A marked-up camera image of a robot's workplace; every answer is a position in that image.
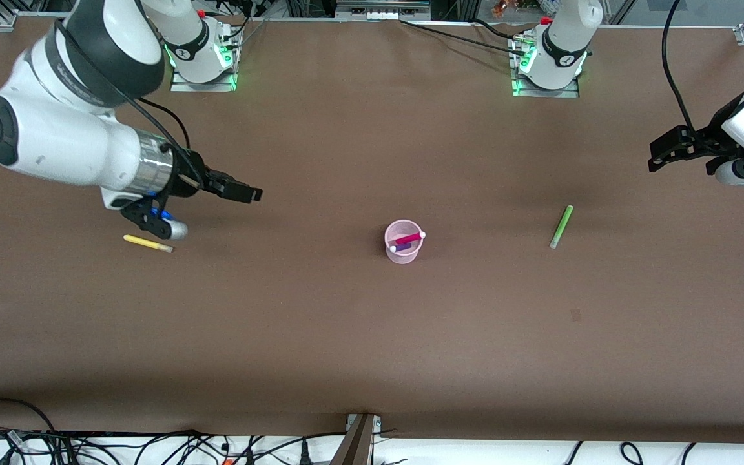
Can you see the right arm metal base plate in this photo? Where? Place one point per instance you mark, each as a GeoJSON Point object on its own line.
{"type": "Point", "coordinates": [204, 86]}

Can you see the pink plastic cup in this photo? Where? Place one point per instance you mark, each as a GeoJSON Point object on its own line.
{"type": "Point", "coordinates": [403, 255]}

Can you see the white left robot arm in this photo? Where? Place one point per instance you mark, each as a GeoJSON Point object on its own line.
{"type": "Point", "coordinates": [562, 45]}

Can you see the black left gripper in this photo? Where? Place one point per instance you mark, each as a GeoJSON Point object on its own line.
{"type": "Point", "coordinates": [712, 137]}

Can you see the magenta marker pen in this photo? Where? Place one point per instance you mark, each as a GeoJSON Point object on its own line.
{"type": "Point", "coordinates": [411, 238]}

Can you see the aluminium table edge bracket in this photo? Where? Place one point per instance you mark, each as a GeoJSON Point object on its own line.
{"type": "Point", "coordinates": [359, 445]}

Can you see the dark blue marker pen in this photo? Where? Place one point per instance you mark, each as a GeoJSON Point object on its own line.
{"type": "Point", "coordinates": [402, 247]}

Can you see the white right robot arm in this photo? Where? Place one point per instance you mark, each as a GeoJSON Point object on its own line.
{"type": "Point", "coordinates": [62, 135]}

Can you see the black power plug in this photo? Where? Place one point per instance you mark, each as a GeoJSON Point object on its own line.
{"type": "Point", "coordinates": [304, 452]}

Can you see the green marker pen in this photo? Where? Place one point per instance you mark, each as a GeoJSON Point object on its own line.
{"type": "Point", "coordinates": [562, 226]}

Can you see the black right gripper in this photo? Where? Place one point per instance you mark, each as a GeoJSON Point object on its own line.
{"type": "Point", "coordinates": [189, 173]}

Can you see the yellow marker pen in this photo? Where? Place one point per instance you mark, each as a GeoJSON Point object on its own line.
{"type": "Point", "coordinates": [146, 243]}

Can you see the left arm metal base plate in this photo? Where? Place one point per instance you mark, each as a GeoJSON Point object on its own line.
{"type": "Point", "coordinates": [543, 92]}

